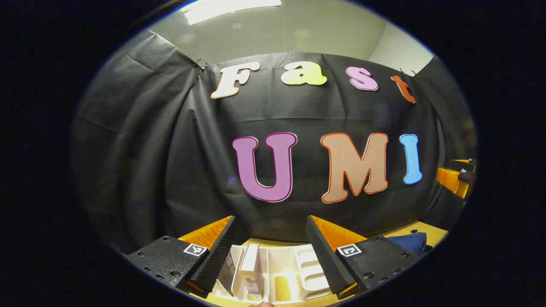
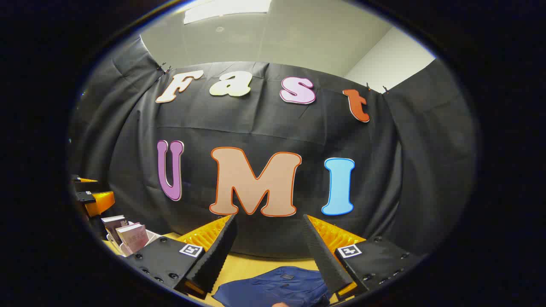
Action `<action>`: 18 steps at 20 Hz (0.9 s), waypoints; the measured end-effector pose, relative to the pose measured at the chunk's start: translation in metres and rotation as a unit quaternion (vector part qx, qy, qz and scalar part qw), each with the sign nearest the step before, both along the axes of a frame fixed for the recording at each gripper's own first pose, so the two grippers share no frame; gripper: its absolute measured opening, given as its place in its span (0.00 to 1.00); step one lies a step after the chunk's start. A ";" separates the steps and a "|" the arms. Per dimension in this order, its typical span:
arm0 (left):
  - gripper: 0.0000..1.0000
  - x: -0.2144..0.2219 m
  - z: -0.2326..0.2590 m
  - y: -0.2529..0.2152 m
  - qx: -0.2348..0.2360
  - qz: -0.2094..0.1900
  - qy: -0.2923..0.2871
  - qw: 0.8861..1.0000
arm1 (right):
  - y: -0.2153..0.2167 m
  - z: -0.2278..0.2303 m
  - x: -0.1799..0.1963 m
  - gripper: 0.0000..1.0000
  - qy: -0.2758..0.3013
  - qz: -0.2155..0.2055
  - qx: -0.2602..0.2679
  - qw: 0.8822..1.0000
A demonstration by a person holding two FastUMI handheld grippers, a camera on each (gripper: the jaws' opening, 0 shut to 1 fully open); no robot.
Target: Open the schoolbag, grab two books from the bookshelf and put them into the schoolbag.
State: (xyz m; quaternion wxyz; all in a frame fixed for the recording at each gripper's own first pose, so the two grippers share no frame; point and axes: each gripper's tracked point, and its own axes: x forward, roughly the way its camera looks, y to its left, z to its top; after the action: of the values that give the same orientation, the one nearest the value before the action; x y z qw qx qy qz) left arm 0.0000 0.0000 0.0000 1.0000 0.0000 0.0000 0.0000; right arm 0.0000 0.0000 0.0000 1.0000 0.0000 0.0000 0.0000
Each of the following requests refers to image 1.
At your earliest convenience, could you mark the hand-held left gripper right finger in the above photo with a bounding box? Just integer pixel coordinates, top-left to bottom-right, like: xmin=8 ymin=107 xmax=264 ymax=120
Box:
xmin=305 ymin=215 xmax=421 ymax=300

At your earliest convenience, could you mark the pink purple book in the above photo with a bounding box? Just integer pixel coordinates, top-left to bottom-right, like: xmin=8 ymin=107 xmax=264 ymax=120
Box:
xmin=238 ymin=243 xmax=263 ymax=297

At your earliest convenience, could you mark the black backdrop cloth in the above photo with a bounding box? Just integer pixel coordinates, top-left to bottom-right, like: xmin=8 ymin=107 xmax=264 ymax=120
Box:
xmin=73 ymin=30 xmax=477 ymax=252

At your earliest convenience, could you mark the white plastic bookshelf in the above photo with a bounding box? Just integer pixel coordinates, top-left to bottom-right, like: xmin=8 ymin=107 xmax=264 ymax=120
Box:
xmin=211 ymin=243 xmax=333 ymax=303

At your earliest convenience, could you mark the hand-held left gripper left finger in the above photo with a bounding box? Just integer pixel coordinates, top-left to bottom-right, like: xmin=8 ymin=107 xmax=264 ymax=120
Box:
xmin=127 ymin=215 xmax=236 ymax=299

